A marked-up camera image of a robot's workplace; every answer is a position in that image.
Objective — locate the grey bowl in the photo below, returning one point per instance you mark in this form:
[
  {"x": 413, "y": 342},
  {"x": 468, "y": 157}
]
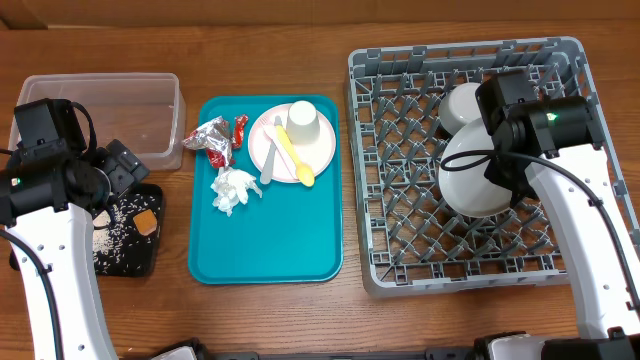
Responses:
[{"x": 459, "y": 108}]

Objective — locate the grey dishwasher rack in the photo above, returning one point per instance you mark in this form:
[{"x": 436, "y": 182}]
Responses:
[{"x": 413, "y": 242}]

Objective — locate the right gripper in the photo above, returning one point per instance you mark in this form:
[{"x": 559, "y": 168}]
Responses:
[{"x": 494, "y": 176}]

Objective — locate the yellow plastic spoon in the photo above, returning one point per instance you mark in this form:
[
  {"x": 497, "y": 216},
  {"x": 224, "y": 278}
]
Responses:
[{"x": 303, "y": 171}]

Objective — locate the red sauce packet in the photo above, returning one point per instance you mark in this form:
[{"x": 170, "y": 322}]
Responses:
[{"x": 239, "y": 130}]

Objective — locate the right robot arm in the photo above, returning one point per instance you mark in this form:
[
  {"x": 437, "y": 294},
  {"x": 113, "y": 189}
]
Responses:
[{"x": 554, "y": 149}]

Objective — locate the teal serving tray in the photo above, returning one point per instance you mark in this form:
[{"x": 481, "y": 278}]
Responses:
[{"x": 285, "y": 233}]

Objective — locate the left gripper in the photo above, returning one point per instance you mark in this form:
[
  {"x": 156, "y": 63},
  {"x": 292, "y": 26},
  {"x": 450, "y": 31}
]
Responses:
[{"x": 121, "y": 165}]

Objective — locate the white paper cup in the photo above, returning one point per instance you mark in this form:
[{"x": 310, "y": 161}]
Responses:
[{"x": 302, "y": 125}]

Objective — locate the black waste tray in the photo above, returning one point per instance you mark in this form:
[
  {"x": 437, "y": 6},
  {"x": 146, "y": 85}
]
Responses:
[{"x": 125, "y": 250}]

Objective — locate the white rice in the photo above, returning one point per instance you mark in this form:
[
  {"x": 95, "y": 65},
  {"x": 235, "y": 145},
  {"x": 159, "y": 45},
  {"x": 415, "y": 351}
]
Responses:
[{"x": 115, "y": 235}]

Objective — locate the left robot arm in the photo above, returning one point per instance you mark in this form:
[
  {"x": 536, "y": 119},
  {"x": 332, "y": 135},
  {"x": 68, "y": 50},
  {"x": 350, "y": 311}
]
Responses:
[{"x": 54, "y": 252}]

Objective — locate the grey plate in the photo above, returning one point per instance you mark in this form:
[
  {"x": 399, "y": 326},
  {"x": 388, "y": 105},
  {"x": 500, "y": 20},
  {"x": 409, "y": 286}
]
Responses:
[{"x": 468, "y": 192}]

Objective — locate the orange food cube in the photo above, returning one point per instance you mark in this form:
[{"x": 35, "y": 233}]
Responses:
[{"x": 145, "y": 222}]

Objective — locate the silver foil wrapper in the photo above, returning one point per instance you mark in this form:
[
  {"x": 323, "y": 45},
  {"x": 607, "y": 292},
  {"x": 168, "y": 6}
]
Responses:
[{"x": 215, "y": 138}]

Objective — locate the clear plastic bin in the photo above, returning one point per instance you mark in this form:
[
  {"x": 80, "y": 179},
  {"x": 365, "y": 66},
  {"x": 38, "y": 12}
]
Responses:
[{"x": 144, "y": 111}]

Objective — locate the pink plate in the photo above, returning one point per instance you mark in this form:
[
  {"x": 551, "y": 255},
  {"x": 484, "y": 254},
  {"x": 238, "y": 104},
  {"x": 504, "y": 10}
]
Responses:
[{"x": 318, "y": 154}]

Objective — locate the white napkin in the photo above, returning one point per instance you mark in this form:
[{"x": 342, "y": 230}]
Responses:
[{"x": 231, "y": 187}]

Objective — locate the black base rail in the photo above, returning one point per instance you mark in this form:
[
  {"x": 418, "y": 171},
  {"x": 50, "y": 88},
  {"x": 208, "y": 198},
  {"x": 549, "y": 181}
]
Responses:
[{"x": 517, "y": 347}]

